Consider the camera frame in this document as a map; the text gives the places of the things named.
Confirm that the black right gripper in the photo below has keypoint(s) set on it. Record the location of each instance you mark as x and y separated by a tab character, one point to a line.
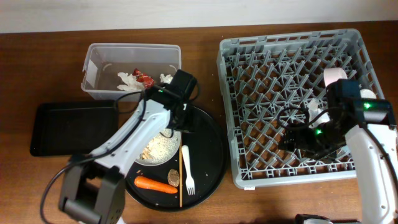
297	137

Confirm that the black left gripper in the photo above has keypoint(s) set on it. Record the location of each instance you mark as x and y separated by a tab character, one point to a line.
191	121

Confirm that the red snack wrapper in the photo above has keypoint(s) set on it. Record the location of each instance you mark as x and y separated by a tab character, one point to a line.
143	78

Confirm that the white napkin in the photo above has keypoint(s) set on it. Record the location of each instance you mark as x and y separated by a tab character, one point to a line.
130	83

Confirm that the pink plastic bowl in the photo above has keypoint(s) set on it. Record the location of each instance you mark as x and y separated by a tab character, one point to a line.
331	75

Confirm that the white plastic cup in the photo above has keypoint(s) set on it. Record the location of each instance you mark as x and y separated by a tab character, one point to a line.
366	93

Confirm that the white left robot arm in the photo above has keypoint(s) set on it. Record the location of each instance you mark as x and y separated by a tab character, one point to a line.
93	188

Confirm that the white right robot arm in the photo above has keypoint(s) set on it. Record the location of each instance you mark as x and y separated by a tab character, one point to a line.
367	126

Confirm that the grey plastic dishwasher rack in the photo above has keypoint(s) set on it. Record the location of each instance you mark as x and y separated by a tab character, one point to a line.
264	81

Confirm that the clear plastic waste bin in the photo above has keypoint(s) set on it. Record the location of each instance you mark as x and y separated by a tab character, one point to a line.
104	61

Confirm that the wooden chopstick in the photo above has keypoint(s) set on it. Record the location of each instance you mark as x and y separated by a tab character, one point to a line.
180	160

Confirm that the grey bowl with food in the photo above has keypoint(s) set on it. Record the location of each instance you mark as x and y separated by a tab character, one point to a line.
161	148

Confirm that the crumpled white tissue in bin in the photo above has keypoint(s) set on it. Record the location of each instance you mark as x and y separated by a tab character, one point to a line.
166	78

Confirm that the round black tray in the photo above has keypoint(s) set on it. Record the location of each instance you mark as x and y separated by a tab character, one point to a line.
209	154

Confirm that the white plastic fork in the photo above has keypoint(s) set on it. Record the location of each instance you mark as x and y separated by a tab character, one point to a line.
190	183

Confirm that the orange carrot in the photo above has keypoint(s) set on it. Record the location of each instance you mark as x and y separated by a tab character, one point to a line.
149	184

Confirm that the rectangular black tray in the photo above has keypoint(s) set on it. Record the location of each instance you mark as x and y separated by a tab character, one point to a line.
67	128

